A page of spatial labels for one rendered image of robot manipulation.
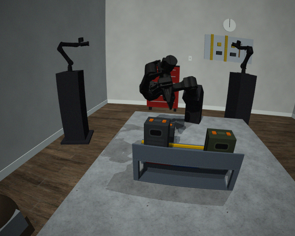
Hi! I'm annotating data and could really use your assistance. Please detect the olive green tool case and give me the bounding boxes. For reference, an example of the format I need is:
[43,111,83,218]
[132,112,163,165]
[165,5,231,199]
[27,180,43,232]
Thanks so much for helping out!
[204,128,237,153]

